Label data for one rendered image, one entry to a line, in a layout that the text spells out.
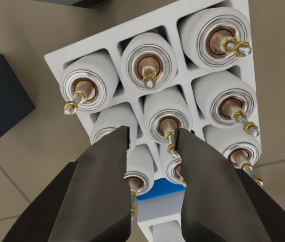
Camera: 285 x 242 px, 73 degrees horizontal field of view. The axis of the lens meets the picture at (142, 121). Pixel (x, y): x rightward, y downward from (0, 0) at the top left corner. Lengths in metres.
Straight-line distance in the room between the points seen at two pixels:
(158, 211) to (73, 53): 0.53
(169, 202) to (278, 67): 0.53
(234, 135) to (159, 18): 0.27
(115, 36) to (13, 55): 0.37
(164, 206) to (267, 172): 0.43
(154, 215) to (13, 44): 0.66
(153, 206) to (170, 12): 0.57
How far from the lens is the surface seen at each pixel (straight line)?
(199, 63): 0.34
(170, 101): 0.36
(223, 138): 0.44
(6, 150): 0.88
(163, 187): 0.71
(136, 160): 0.45
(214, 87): 0.38
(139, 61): 0.33
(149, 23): 0.39
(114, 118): 0.39
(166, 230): 0.70
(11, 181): 0.99
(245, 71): 0.45
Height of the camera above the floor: 0.57
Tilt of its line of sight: 62 degrees down
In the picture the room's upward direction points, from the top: 178 degrees counter-clockwise
